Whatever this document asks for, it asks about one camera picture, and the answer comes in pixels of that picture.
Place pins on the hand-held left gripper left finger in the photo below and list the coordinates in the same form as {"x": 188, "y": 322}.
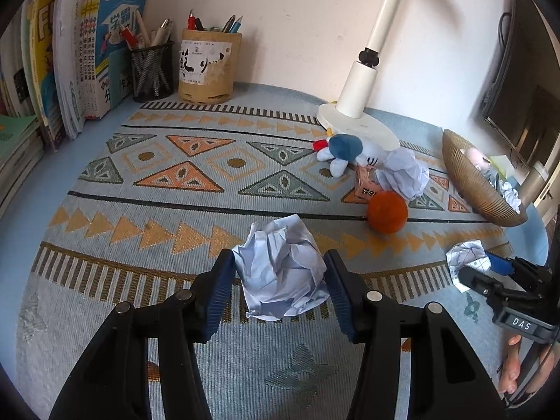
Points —
{"x": 221, "y": 297}

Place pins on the stack of green notebooks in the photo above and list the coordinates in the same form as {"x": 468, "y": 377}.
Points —
{"x": 15, "y": 148}

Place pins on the black monitor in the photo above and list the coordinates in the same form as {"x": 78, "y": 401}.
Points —
{"x": 531, "y": 109}

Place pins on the small pink box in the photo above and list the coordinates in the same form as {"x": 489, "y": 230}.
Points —
{"x": 365, "y": 187}

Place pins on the white desk lamp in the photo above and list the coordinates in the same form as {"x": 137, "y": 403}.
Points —
{"x": 361, "y": 87}

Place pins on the blue white plush shark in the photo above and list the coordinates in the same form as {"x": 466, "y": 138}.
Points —
{"x": 343, "y": 146}

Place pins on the bunch of pens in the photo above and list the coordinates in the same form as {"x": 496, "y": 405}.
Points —
{"x": 146, "y": 30}
{"x": 227, "y": 24}

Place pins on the brown ribbed bowl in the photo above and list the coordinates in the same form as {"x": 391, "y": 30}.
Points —
{"x": 470, "y": 183}

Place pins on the person's right hand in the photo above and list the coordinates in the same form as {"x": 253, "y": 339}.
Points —
{"x": 509, "y": 367}

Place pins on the small pink toy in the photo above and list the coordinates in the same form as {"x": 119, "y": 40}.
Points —
{"x": 476, "y": 157}

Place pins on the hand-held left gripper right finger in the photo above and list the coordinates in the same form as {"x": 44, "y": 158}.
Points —
{"x": 339, "y": 293}

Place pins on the black mesh pen holder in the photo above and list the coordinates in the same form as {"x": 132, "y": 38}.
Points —
{"x": 151, "y": 74}

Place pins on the patterned woven mat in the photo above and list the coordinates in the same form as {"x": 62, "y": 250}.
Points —
{"x": 175, "y": 210}

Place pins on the pale green paper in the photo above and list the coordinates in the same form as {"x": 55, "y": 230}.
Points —
{"x": 501, "y": 164}

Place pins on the orange ball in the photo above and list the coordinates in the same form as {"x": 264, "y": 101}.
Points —
{"x": 387, "y": 212}

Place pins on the bamboo pen holder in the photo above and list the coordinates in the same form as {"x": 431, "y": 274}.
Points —
{"x": 208, "y": 70}

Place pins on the small gridded paper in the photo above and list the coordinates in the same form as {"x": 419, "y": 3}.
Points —
{"x": 463, "y": 256}

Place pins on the large white paper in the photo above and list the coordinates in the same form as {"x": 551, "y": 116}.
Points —
{"x": 280, "y": 271}

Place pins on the blue cover book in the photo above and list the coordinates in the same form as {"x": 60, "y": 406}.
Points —
{"x": 118, "y": 22}

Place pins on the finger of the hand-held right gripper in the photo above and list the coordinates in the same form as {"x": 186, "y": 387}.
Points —
{"x": 498, "y": 262}
{"x": 477, "y": 280}

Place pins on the row of upright books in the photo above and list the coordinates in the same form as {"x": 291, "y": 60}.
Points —
{"x": 30, "y": 52}

